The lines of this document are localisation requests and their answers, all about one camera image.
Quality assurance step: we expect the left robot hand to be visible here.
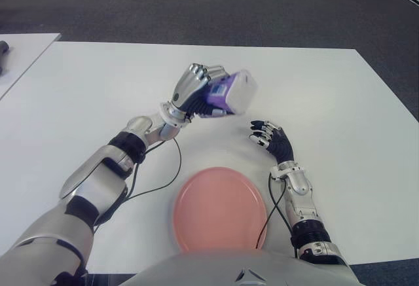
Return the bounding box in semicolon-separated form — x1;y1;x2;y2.
170;63;235;118

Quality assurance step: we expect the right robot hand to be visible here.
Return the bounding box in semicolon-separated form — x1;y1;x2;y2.
249;120;295;163

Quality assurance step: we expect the purple tissue paper pack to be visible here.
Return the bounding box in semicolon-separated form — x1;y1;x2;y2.
206;69;259;116

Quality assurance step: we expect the pink round plate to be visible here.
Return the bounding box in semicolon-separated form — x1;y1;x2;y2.
172;167;268;253

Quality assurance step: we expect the grey robot torso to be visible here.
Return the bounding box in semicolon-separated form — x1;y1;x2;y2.
119;249;357;286

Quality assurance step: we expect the black handheld tool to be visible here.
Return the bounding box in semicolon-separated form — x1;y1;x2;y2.
0;40;10;77

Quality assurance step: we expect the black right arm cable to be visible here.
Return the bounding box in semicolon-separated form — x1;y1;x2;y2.
255;173;299;257

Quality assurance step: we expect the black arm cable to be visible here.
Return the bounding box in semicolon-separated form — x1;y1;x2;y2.
93;137;182;234
255;173;299;257

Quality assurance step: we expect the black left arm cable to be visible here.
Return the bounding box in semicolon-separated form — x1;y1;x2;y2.
93;137;182;234

